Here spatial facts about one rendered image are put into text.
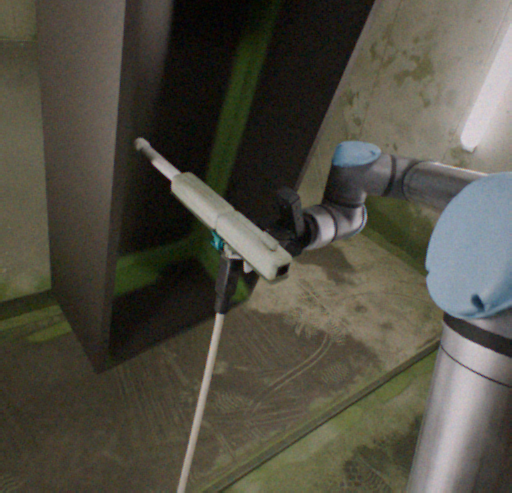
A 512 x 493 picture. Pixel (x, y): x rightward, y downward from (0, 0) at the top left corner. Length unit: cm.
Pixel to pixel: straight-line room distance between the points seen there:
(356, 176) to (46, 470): 138
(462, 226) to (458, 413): 15
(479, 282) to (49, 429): 164
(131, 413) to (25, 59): 160
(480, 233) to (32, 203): 197
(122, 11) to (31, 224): 155
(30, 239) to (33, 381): 62
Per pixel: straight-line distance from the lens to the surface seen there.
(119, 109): 75
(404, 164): 91
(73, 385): 191
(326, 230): 86
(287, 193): 76
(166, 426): 177
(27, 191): 214
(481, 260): 34
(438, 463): 41
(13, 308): 217
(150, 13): 113
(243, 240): 67
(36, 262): 214
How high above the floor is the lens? 154
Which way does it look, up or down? 32 degrees down
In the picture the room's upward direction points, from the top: 11 degrees clockwise
